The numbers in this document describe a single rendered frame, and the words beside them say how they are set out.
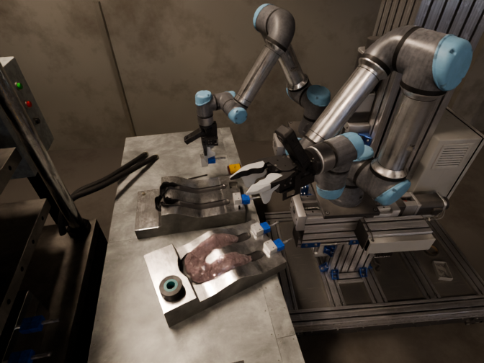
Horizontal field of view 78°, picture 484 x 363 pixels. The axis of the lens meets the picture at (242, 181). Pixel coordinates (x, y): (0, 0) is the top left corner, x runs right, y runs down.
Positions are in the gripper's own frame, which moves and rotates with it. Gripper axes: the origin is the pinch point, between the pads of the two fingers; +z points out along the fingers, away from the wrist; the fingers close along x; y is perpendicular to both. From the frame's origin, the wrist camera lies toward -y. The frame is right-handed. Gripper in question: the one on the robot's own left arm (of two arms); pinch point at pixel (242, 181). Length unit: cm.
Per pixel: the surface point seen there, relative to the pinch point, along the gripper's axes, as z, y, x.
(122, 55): -23, 14, 254
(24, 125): 44, -1, 72
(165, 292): 21, 49, 21
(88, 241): 43, 58, 74
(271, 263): -19, 58, 18
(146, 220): 17, 51, 65
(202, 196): -11, 49, 64
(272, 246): -23, 55, 23
